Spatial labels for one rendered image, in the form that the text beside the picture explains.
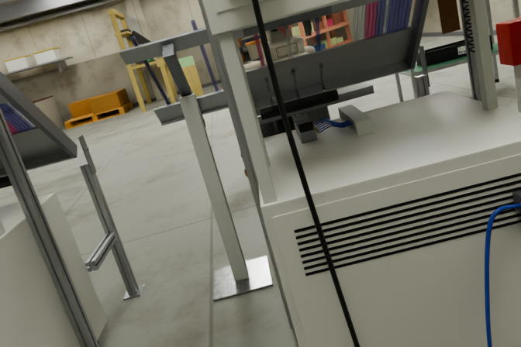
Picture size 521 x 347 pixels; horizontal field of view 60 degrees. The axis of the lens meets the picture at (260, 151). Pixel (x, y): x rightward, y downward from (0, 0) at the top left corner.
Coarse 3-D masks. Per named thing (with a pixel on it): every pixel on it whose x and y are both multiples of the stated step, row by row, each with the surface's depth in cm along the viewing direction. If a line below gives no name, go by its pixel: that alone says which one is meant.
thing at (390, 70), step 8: (392, 64) 187; (400, 64) 187; (408, 64) 186; (368, 72) 187; (376, 72) 187; (384, 72) 186; (392, 72) 186; (336, 80) 188; (344, 80) 187; (352, 80) 187; (360, 80) 186; (368, 80) 186; (304, 88) 189; (312, 88) 188; (320, 88) 187; (328, 88) 187; (336, 88) 187; (272, 96) 189; (288, 96) 188; (296, 96) 187; (304, 96) 187; (256, 104) 189; (264, 104) 188
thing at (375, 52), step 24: (336, 48) 172; (360, 48) 175; (384, 48) 178; (408, 48) 181; (264, 72) 175; (288, 72) 178; (312, 72) 181; (336, 72) 184; (360, 72) 187; (264, 96) 188
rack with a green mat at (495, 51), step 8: (488, 0) 390; (512, 0) 352; (488, 8) 392; (488, 16) 393; (488, 24) 395; (496, 48) 372; (416, 64) 396; (440, 64) 366; (448, 64) 361; (456, 64) 361; (496, 64) 404; (400, 72) 388; (408, 72) 371; (416, 72) 362; (496, 72) 406; (496, 80) 408; (400, 88) 407; (400, 96) 409; (416, 96) 367
